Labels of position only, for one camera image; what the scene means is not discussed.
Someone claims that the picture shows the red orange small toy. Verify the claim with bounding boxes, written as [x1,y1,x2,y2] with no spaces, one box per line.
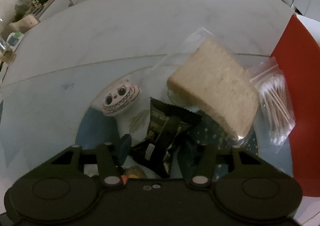
[121,166,147,185]

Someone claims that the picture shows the black snack packet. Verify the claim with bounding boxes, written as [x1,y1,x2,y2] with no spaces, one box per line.
[130,98,201,179]

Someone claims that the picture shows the monster face plush pouch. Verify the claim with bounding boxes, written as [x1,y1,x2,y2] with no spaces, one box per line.
[101,80,141,116]

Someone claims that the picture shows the bagged bread slice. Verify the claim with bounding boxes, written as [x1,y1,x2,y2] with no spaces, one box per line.
[150,27,260,143]

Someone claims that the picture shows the bag of cotton swabs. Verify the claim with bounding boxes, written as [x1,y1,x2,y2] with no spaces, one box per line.
[247,57,296,153]

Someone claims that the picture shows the blue round placemat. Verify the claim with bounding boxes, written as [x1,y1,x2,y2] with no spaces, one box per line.
[75,100,259,182]

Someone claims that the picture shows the red cardboard box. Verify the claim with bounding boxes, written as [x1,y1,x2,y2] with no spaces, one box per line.
[271,15,319,197]

